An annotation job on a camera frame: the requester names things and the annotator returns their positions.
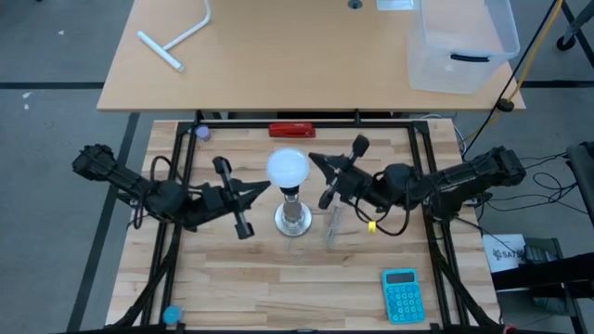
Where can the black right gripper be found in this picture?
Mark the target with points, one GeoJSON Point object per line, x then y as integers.
{"type": "Point", "coordinates": [352, 178]}

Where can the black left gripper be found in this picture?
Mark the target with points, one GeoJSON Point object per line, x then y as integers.
{"type": "Point", "coordinates": [211, 199]}

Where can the white lightbulb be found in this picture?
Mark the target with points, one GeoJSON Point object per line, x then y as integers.
{"type": "Point", "coordinates": [287, 167]}

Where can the silver table lamp base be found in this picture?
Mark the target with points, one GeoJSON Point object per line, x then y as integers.
{"type": "Point", "coordinates": [292, 218]}

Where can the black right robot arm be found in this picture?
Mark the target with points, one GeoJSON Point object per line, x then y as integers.
{"type": "Point", "coordinates": [464, 178]}

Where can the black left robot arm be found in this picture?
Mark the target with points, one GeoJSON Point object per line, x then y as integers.
{"type": "Point", "coordinates": [116, 174]}

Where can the red stapler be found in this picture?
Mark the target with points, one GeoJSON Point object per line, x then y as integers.
{"type": "Point", "coordinates": [292, 130]}

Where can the beige desk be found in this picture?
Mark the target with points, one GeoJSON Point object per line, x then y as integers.
{"type": "Point", "coordinates": [287, 55]}

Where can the small blue round cap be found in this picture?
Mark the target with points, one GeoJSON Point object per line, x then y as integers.
{"type": "Point", "coordinates": [172, 315]}

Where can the blue calculator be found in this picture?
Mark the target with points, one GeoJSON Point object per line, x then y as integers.
{"type": "Point", "coordinates": [404, 297]}

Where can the clear plastic storage bin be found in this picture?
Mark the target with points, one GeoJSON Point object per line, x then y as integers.
{"type": "Point", "coordinates": [459, 69]}

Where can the grey desk grommet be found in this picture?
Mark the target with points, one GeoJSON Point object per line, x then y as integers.
{"type": "Point", "coordinates": [355, 3]}

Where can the white sheet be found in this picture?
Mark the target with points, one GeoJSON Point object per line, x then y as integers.
{"type": "Point", "coordinates": [394, 4]}

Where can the white printed box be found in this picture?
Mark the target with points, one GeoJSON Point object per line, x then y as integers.
{"type": "Point", "coordinates": [503, 253]}

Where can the black side cart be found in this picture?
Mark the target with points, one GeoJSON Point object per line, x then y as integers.
{"type": "Point", "coordinates": [547, 273]}

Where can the black rolling stand leg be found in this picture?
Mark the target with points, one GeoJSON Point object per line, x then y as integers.
{"type": "Point", "coordinates": [566, 42]}

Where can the black aluminium table frame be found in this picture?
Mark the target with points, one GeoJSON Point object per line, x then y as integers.
{"type": "Point", "coordinates": [232, 124]}

